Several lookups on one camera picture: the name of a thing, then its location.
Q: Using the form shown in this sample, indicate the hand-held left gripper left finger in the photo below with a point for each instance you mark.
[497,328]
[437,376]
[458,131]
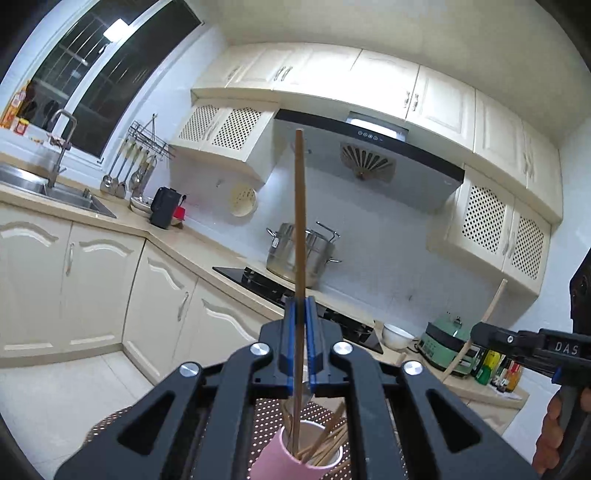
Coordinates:
[289,341]

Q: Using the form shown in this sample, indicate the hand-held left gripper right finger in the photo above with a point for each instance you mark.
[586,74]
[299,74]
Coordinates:
[312,341]

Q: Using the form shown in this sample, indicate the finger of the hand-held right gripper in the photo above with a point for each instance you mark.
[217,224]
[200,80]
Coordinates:
[503,339]

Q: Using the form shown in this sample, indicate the wooden chopstick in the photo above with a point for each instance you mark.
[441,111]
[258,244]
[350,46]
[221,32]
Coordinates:
[495,300]
[300,207]

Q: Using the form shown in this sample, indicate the bunch of wooden chopsticks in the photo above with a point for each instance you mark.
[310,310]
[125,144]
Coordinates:
[323,445]

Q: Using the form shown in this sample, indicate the pink cup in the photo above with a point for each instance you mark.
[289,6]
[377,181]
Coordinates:
[272,461]

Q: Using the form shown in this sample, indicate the row of hanging kitchen utensils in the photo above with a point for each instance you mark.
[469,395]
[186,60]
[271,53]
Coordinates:
[121,184]

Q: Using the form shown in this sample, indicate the person's right hand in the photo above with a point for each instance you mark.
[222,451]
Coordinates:
[551,434]

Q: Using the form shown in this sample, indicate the yellow green bottle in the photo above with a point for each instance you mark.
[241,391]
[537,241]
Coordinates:
[487,369]

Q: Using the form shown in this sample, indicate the dark sauce bottle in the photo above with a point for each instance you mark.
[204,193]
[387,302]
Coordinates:
[501,376]

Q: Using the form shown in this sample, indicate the red orange bottle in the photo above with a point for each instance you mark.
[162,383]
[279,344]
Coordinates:
[515,378]

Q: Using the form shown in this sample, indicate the green rice cooker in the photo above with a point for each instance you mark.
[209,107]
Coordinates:
[443,341]

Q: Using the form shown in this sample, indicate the black gas stove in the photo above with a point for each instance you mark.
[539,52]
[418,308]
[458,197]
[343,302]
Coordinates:
[258,281]

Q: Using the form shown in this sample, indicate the steel stockpot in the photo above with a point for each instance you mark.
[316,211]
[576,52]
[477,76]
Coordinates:
[284,258]

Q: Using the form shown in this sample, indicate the white bowl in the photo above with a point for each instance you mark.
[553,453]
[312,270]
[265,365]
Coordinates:
[397,337]

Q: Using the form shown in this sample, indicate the beige kitchen countertop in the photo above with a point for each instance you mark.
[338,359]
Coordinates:
[194,242]

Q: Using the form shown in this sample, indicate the cream plastic strainer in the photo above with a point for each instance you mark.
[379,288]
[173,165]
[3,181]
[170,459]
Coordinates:
[243,199]

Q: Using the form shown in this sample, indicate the grey range hood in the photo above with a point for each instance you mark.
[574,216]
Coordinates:
[323,184]

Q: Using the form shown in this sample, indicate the red container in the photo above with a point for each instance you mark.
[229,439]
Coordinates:
[179,213]

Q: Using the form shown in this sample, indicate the black kettle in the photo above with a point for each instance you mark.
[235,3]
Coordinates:
[164,207]

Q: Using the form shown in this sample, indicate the white dish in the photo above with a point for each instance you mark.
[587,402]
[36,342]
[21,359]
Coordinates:
[141,207]

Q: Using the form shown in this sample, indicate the cream base kitchen cabinets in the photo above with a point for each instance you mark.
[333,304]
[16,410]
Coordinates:
[92,286]

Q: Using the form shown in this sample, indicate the steel faucet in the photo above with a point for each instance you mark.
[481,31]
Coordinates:
[57,152]

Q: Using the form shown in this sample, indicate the steel sink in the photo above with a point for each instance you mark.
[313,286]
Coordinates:
[27,180]

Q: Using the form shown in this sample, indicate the kitchen window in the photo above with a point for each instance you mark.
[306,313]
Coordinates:
[115,69]

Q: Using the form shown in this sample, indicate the small red label jar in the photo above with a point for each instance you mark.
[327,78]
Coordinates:
[21,126]

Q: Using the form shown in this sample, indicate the amber oil bottle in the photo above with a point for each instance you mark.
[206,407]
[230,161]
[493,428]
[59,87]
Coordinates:
[13,106]

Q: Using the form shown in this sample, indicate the cream lattice wall cabinet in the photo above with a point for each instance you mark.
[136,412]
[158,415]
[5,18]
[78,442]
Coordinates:
[485,217]
[217,124]

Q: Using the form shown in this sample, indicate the cream upper wall cabinets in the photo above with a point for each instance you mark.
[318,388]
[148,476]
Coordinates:
[392,83]

